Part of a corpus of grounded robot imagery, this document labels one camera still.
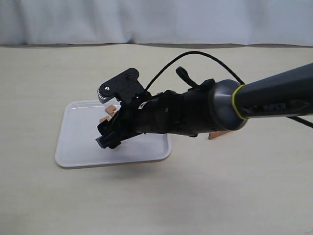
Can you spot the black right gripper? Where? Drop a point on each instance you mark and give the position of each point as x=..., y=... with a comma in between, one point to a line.
x=143, y=115

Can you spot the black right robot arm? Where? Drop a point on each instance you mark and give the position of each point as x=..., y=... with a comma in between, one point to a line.
x=208, y=107

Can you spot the white plastic tray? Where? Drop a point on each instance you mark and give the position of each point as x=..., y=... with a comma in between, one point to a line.
x=77, y=146

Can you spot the white backdrop cloth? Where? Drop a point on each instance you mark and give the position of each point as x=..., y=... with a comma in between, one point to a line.
x=245, y=22

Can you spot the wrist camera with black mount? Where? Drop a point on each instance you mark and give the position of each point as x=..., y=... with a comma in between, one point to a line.
x=124, y=87

